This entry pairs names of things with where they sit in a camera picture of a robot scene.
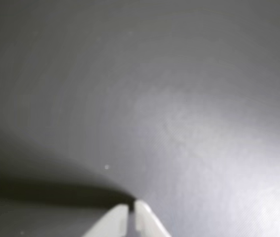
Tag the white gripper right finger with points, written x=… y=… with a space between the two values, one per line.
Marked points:
x=147 y=222

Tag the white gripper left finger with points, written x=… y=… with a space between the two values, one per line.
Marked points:
x=111 y=224

